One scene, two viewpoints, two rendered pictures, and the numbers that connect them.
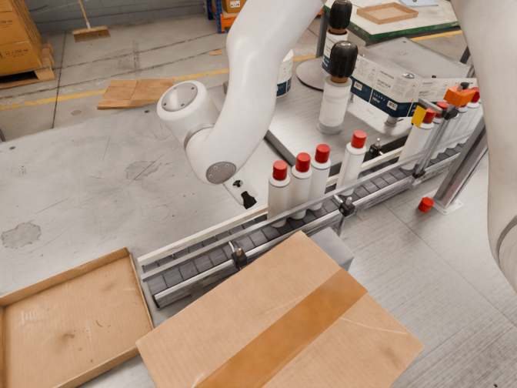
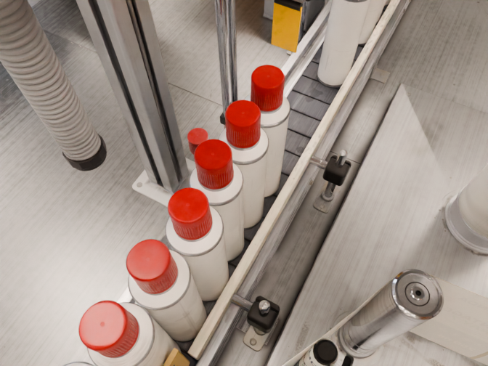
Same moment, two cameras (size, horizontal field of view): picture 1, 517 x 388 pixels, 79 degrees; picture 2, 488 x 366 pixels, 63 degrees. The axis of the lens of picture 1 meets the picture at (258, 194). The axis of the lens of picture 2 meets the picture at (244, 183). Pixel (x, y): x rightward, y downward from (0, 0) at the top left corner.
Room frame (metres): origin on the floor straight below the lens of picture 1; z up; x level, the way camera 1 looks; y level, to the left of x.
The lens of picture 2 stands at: (0.98, -0.64, 1.36)
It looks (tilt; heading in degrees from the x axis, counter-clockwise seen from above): 59 degrees down; 148
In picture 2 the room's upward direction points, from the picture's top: 1 degrees counter-clockwise
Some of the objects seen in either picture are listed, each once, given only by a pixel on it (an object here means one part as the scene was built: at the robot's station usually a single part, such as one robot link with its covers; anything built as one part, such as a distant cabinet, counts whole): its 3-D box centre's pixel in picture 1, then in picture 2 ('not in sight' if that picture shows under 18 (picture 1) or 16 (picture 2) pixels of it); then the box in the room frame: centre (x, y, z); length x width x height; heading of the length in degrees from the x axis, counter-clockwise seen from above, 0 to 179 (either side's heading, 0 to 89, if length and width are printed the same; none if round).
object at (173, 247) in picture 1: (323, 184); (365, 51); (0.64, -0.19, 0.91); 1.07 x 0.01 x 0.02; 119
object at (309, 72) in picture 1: (330, 74); not in sight; (1.36, -0.32, 0.89); 0.31 x 0.31 x 0.01
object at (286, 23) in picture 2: (418, 115); (285, 25); (0.71, -0.42, 1.09); 0.03 x 0.01 x 0.06; 29
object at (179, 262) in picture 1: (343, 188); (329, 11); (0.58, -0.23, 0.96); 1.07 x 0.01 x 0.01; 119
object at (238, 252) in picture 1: (235, 261); not in sight; (0.38, 0.05, 0.91); 0.07 x 0.03 x 0.16; 29
